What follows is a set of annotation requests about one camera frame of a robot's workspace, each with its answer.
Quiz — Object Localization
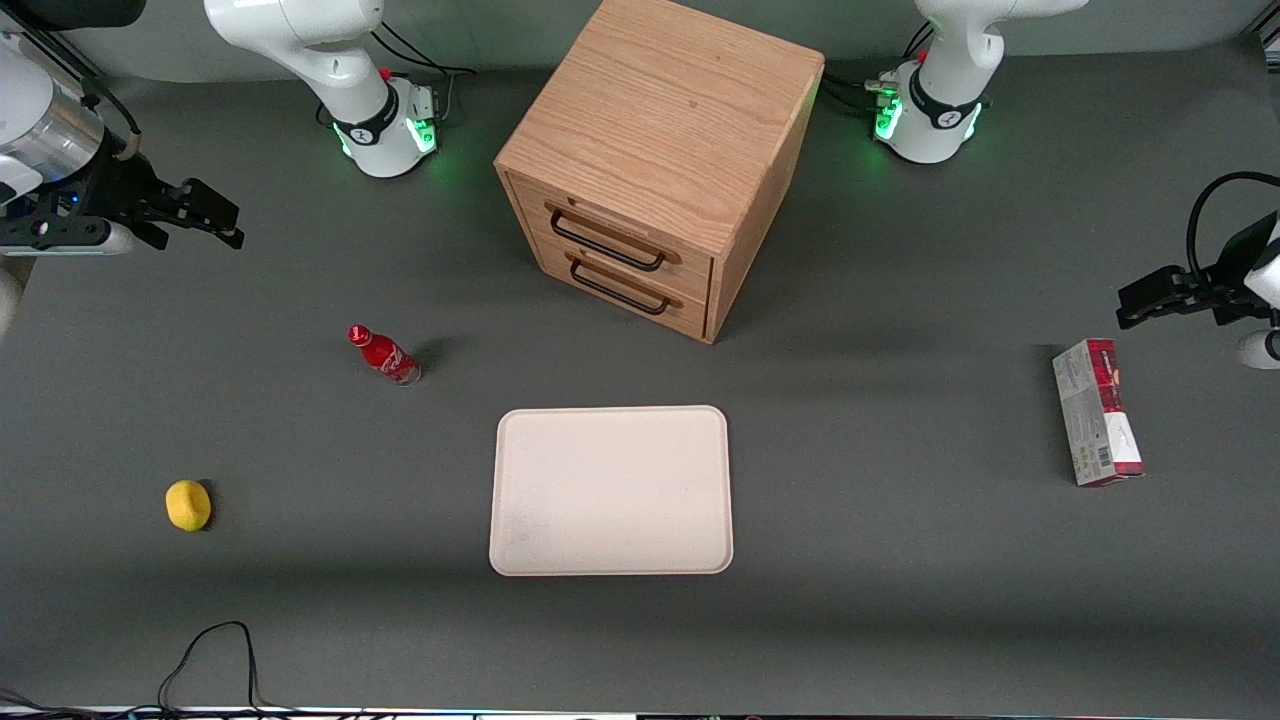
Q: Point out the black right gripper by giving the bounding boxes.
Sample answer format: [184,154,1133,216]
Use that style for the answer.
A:
[40,150,245,251]

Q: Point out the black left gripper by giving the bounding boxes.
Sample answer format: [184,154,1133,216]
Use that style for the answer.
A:
[1117,213,1280,330]

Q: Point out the black wire drawer handle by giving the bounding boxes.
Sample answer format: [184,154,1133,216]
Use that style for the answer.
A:
[544,201,683,273]
[564,250,685,317]

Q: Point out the wooden drawer with open-top box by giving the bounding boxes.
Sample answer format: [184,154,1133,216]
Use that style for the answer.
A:
[506,171,714,302]

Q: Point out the wooden drawer cabinet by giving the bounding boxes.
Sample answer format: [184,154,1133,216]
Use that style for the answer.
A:
[494,0,826,345]

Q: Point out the wooden drawer front panel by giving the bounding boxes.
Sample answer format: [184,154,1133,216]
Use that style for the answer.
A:
[527,232,712,342]

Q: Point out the grey and red carton box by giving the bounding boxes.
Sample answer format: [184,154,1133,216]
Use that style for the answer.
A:
[1051,338,1146,488]

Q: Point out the red soda bottle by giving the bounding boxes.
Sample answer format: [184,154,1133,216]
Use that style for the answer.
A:
[347,323,423,387]

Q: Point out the yellow lemon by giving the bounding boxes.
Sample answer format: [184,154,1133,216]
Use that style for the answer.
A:
[165,479,213,532]

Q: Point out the beige rectangular tray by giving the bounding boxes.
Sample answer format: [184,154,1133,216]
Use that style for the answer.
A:
[488,405,735,577]

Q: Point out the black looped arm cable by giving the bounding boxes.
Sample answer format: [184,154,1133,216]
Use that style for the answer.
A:
[1186,171,1280,281]

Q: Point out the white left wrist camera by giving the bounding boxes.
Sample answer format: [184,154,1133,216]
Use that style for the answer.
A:
[1237,328,1280,371]

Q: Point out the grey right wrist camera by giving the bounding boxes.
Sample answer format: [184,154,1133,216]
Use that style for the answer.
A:
[0,220,134,257]

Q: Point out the black right arm base cables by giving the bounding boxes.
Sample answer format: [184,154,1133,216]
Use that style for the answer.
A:
[315,18,479,129]

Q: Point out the black arm base cables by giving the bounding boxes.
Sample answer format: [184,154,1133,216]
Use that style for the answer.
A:
[315,18,479,129]
[818,20,937,117]

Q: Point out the black left arm base cables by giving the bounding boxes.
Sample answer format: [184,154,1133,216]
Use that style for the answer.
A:
[818,20,937,117]

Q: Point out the black cable on table edge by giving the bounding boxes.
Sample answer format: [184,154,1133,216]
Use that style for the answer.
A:
[0,620,376,720]

